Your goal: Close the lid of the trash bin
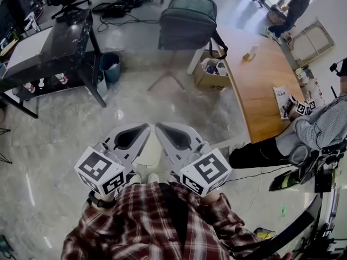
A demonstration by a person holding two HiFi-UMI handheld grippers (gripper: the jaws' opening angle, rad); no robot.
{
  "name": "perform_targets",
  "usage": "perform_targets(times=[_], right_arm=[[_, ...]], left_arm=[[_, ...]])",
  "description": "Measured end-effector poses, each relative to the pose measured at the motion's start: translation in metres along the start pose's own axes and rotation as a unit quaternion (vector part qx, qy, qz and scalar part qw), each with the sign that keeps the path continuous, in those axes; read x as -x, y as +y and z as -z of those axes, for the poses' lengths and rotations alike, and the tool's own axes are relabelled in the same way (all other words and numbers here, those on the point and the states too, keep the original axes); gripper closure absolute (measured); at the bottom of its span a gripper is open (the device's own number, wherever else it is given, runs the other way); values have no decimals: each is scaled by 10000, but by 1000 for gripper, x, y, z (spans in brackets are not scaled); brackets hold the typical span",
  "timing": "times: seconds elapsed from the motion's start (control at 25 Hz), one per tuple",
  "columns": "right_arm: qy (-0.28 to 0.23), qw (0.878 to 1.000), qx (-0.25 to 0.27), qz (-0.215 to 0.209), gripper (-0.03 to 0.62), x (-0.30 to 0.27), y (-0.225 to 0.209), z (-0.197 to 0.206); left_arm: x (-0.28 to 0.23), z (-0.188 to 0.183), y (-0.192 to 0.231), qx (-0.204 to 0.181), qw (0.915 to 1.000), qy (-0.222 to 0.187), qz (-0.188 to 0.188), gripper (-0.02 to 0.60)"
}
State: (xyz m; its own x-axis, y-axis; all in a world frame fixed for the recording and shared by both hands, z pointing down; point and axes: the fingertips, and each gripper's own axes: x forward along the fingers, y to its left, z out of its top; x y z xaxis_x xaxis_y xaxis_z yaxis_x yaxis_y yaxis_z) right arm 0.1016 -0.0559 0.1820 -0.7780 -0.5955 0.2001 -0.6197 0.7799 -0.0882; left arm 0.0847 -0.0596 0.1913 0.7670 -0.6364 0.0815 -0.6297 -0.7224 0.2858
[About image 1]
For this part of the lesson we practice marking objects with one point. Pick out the teal waste bin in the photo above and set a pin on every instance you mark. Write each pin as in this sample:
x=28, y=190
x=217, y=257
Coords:
x=109, y=68

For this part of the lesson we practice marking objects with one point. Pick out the person's right forearm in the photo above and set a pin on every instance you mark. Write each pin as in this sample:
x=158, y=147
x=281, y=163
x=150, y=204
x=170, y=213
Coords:
x=225, y=215

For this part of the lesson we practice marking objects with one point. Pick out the black undershirt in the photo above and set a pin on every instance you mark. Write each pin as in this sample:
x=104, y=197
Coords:
x=176, y=215

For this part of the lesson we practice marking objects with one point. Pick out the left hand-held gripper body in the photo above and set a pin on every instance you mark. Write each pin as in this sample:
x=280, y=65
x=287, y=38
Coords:
x=97, y=169

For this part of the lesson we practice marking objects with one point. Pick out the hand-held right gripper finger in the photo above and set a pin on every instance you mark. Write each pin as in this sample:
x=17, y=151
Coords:
x=189, y=134
x=170, y=153

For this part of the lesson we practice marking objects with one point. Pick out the red-brown tripod stand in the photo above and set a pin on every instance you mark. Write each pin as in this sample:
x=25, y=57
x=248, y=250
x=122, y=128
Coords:
x=169, y=72

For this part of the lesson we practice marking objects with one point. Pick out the cream waste bin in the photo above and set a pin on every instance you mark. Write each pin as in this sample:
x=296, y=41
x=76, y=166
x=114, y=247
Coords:
x=143, y=168

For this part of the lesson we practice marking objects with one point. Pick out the red plaid shirt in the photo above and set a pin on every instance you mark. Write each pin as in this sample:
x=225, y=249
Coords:
x=135, y=221

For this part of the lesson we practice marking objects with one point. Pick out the black and green device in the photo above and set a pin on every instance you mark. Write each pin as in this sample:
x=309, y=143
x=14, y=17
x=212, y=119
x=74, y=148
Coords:
x=282, y=181

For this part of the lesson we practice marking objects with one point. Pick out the white board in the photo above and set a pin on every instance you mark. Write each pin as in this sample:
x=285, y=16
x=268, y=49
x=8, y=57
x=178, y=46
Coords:
x=29, y=50

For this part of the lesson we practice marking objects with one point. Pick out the white printed booklet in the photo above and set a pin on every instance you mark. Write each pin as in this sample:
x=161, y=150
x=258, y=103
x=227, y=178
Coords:
x=280, y=96

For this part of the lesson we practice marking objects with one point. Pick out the person's left forearm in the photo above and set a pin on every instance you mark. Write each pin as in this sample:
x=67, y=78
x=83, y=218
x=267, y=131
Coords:
x=86, y=226

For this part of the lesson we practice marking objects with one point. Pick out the person's right shoe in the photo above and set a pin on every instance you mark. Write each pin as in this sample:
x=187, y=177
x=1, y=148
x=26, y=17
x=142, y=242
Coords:
x=153, y=178

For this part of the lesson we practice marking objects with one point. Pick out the wooden canvas frame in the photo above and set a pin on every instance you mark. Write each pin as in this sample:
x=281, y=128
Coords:
x=311, y=43

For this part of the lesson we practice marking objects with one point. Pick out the white plastic bag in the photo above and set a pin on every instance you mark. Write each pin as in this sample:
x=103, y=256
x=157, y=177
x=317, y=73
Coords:
x=221, y=68

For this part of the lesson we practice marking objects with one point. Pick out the pale translucent bin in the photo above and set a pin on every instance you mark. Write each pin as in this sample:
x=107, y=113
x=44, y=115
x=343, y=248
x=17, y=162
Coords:
x=101, y=84

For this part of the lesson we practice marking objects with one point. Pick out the curved wooden desk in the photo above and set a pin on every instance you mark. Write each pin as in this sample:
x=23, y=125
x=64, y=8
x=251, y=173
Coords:
x=260, y=77

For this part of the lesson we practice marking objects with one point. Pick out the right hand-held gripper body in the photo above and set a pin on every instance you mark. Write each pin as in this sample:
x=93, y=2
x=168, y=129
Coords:
x=208, y=172

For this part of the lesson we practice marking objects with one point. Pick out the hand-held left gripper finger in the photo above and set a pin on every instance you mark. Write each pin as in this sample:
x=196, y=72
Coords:
x=138, y=150
x=119, y=131

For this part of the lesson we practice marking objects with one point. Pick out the person's left shoe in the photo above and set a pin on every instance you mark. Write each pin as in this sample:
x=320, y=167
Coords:
x=134, y=178

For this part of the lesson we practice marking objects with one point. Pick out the white bottle red label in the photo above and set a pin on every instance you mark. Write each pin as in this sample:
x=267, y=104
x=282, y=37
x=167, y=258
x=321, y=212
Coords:
x=29, y=87
x=61, y=78

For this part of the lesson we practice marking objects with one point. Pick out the black wristband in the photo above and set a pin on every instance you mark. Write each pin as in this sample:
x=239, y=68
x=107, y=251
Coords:
x=99, y=203

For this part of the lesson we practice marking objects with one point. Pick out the dark grey backpack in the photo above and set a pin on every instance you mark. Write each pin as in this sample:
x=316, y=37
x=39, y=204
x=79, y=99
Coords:
x=187, y=20

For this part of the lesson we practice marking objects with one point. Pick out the black marble table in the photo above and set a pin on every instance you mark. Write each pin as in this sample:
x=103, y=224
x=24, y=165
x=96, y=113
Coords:
x=70, y=34

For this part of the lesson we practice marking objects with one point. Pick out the person's shoe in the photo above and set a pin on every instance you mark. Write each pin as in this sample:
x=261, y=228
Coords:
x=153, y=178
x=134, y=178

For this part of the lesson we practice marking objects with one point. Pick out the small golden block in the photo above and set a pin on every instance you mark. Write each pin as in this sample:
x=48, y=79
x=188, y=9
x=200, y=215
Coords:
x=246, y=56

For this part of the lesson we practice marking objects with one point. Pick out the small plain white bottle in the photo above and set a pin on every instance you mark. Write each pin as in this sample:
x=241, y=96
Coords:
x=41, y=84

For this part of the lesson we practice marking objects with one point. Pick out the cardboard box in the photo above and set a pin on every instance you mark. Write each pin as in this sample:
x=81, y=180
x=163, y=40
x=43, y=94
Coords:
x=208, y=81

